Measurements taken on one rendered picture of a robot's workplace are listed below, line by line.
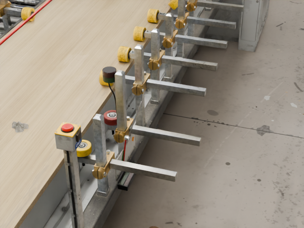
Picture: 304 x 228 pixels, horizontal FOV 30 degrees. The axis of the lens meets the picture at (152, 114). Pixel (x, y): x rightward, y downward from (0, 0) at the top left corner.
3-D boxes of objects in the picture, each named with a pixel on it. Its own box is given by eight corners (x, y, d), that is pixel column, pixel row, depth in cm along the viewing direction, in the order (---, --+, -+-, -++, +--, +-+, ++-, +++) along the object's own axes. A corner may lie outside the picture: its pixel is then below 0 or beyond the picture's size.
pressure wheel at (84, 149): (87, 157, 251) (86, 136, 244) (96, 167, 245) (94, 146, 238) (71, 163, 247) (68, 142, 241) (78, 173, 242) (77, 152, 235)
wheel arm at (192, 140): (201, 144, 254) (201, 136, 252) (199, 148, 251) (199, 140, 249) (110, 126, 265) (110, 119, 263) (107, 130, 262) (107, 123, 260)
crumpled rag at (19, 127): (31, 128, 251) (30, 124, 250) (17, 134, 247) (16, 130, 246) (21, 119, 256) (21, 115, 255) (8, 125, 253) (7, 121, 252)
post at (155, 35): (159, 108, 308) (159, 28, 281) (157, 111, 306) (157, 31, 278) (153, 107, 309) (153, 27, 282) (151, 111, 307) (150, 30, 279)
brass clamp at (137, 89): (151, 82, 279) (151, 73, 276) (142, 96, 268) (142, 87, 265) (139, 80, 280) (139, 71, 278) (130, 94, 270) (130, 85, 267)
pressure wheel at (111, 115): (124, 130, 267) (123, 110, 260) (118, 140, 260) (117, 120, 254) (108, 127, 269) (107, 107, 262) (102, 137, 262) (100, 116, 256)
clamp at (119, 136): (134, 127, 265) (134, 118, 262) (124, 144, 254) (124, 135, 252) (122, 125, 266) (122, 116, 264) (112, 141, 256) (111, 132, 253)
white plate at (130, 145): (135, 146, 272) (135, 129, 267) (116, 180, 252) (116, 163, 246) (134, 146, 273) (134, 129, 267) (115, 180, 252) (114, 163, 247)
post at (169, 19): (172, 88, 329) (173, 12, 302) (170, 92, 327) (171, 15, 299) (166, 87, 330) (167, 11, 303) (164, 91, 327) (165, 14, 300)
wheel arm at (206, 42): (227, 46, 308) (227, 40, 306) (225, 49, 305) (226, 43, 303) (140, 34, 321) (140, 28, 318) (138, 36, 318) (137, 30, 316)
